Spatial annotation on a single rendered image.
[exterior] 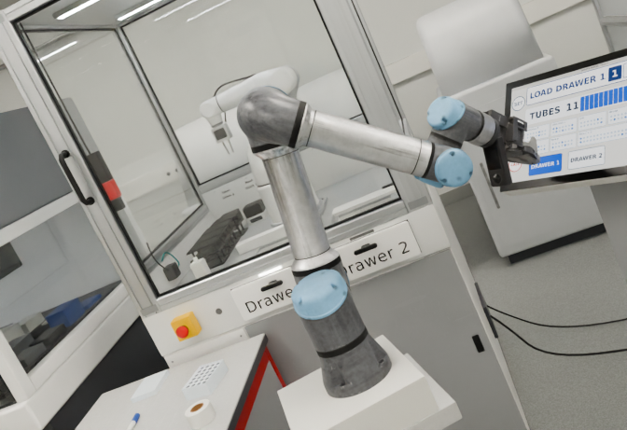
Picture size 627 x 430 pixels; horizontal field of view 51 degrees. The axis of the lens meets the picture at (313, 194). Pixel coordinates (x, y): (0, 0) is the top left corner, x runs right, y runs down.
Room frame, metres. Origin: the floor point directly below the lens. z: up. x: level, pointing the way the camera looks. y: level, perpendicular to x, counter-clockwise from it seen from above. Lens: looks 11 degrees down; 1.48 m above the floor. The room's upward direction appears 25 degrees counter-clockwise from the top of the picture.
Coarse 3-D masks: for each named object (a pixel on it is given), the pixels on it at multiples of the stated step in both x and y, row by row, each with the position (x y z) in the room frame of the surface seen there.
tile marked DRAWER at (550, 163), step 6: (546, 156) 1.57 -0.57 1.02; (552, 156) 1.56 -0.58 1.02; (558, 156) 1.54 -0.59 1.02; (540, 162) 1.58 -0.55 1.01; (546, 162) 1.57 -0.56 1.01; (552, 162) 1.55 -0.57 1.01; (558, 162) 1.54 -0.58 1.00; (534, 168) 1.59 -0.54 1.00; (540, 168) 1.58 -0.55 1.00; (546, 168) 1.56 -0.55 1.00; (552, 168) 1.55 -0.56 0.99; (558, 168) 1.53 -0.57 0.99; (528, 174) 1.60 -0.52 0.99; (534, 174) 1.58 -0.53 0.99
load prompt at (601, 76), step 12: (588, 72) 1.56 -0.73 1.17; (600, 72) 1.54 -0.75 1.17; (612, 72) 1.51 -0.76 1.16; (624, 72) 1.48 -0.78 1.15; (540, 84) 1.67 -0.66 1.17; (552, 84) 1.64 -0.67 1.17; (564, 84) 1.61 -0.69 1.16; (576, 84) 1.58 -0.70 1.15; (588, 84) 1.55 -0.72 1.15; (600, 84) 1.52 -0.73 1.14; (528, 96) 1.69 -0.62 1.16; (540, 96) 1.66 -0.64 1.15; (552, 96) 1.63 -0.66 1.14
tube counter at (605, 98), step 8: (616, 88) 1.48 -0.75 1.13; (624, 88) 1.46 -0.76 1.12; (584, 96) 1.55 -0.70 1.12; (592, 96) 1.53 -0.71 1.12; (600, 96) 1.51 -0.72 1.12; (608, 96) 1.49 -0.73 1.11; (616, 96) 1.47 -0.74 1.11; (624, 96) 1.46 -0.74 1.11; (568, 104) 1.58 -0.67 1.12; (576, 104) 1.56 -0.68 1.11; (584, 104) 1.54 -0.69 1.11; (592, 104) 1.52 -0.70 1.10; (600, 104) 1.50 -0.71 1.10; (608, 104) 1.48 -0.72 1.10; (568, 112) 1.57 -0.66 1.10; (576, 112) 1.55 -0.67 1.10
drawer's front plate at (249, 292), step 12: (264, 276) 1.99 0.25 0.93; (276, 276) 1.97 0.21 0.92; (288, 276) 1.96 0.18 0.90; (240, 288) 2.00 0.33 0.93; (252, 288) 1.99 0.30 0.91; (276, 288) 1.97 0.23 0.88; (288, 288) 1.97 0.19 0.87; (240, 300) 2.00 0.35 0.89; (252, 300) 1.99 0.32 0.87; (264, 300) 1.98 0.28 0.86; (288, 300) 1.97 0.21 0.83; (252, 312) 2.00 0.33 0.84; (264, 312) 1.99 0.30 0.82
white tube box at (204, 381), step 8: (200, 368) 1.84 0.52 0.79; (208, 368) 1.82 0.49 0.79; (216, 368) 1.79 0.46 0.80; (224, 368) 1.82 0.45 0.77; (192, 376) 1.81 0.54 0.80; (200, 376) 1.79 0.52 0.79; (208, 376) 1.76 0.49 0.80; (216, 376) 1.77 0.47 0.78; (192, 384) 1.75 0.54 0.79; (200, 384) 1.72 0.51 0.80; (208, 384) 1.72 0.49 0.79; (216, 384) 1.75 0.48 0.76; (184, 392) 1.74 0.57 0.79; (192, 392) 1.73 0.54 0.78; (200, 392) 1.73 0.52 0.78; (208, 392) 1.72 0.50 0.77
